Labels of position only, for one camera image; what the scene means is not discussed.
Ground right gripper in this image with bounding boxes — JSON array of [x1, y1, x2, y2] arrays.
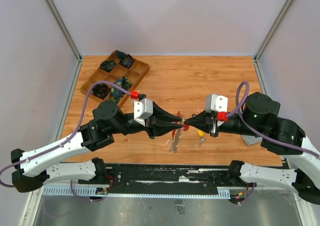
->
[[183, 108, 264, 137]]

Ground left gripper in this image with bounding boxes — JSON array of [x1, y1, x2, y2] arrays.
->
[[110, 101, 184, 139]]

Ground key with yellow tag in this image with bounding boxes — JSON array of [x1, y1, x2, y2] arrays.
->
[[197, 130, 206, 147]]

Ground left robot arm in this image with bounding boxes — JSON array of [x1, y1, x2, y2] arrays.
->
[[11, 98, 182, 193]]

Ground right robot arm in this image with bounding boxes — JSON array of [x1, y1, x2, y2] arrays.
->
[[185, 92, 320, 205]]

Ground blue tie yellow flowers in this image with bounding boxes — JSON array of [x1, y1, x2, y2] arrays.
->
[[110, 76, 133, 104]]

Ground grey foam pad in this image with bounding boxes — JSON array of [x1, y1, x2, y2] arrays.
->
[[241, 135, 262, 146]]

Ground wooden compartment tray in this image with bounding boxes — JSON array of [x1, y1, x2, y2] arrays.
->
[[80, 50, 150, 107]]

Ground dark tie orange flowers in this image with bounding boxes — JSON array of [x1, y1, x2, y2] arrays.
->
[[92, 84, 111, 100]]

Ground dark tie purple pattern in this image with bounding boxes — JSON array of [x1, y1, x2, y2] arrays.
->
[[120, 57, 135, 69]]

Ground green patterned rolled tie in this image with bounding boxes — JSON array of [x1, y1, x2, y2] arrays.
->
[[99, 60, 117, 72]]

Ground dark folded tie back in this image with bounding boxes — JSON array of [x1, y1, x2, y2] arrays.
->
[[115, 50, 132, 61]]

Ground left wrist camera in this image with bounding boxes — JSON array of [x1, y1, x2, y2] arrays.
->
[[133, 98, 153, 127]]

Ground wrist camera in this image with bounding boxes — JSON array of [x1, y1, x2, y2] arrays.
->
[[204, 94, 228, 113], [133, 98, 153, 127]]

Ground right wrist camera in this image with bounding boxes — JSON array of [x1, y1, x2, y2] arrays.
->
[[204, 94, 228, 113]]

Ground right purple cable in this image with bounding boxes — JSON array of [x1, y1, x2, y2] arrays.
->
[[226, 81, 320, 158]]

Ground purple cable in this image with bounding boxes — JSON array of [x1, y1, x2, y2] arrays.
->
[[0, 81, 133, 203], [226, 81, 320, 158]]

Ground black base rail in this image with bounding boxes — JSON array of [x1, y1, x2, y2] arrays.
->
[[77, 162, 258, 199]]

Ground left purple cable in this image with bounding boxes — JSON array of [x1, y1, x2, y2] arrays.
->
[[0, 81, 133, 203]]

